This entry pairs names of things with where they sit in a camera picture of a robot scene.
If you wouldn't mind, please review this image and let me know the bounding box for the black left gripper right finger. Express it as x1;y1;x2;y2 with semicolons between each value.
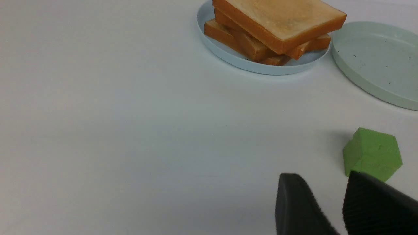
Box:
342;171;418;235

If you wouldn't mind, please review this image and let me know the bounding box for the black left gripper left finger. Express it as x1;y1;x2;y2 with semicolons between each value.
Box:
275;173;339;235

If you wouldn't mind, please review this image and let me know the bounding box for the toast slice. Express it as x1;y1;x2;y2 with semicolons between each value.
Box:
212;0;347;54
214;9;331;60
229;29;278;62
203;19;291;66

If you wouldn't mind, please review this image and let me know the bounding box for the green foam cube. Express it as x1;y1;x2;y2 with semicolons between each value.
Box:
343;127;403;182

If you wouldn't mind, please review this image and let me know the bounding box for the mint green centre plate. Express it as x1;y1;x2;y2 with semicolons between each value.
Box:
330;21;418;111

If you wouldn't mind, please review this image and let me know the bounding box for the light blue bread plate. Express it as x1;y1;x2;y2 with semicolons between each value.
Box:
197;0;331;76

